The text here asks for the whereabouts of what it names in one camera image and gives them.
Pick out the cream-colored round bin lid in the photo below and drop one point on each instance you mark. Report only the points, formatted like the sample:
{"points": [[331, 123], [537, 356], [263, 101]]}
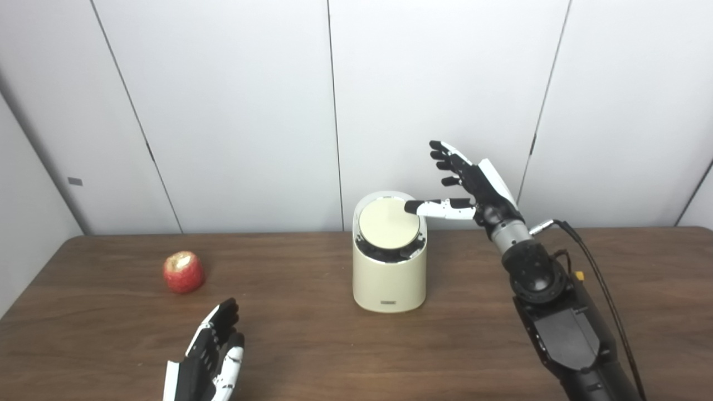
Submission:
{"points": [[389, 224]]}

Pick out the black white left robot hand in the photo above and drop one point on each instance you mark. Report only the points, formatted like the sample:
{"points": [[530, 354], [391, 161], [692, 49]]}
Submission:
{"points": [[195, 373]]}

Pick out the cream-colored bin body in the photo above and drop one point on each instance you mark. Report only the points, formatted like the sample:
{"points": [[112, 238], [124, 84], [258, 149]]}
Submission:
{"points": [[389, 281]]}

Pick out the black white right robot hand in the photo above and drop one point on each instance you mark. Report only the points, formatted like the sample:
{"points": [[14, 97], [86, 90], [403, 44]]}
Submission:
{"points": [[484, 186]]}

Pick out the red apple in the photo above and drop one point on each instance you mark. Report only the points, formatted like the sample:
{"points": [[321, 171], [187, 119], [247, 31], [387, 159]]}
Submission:
{"points": [[183, 273]]}

